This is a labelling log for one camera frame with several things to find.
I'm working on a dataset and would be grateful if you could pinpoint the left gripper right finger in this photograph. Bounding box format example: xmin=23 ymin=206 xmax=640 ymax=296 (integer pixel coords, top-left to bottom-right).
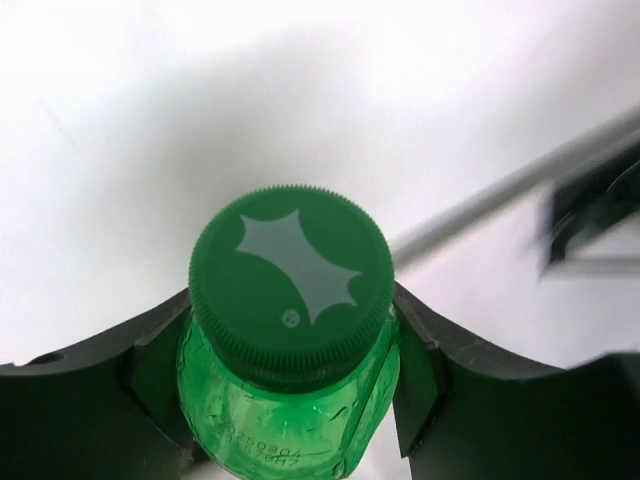
xmin=394 ymin=287 xmax=639 ymax=479

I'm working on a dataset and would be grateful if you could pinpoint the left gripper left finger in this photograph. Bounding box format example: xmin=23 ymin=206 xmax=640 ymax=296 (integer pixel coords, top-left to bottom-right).
xmin=1 ymin=291 xmax=208 ymax=480

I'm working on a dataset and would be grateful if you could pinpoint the green plastic soda bottle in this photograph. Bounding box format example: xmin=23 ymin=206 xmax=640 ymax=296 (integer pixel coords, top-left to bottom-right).
xmin=177 ymin=185 xmax=400 ymax=479

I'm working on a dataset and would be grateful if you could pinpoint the aluminium front rail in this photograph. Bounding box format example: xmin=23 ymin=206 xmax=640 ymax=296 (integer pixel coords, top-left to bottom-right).
xmin=391 ymin=106 xmax=639 ymax=270

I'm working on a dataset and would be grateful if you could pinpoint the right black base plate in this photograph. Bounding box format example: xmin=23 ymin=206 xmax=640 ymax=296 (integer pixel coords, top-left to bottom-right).
xmin=541 ymin=146 xmax=639 ymax=277

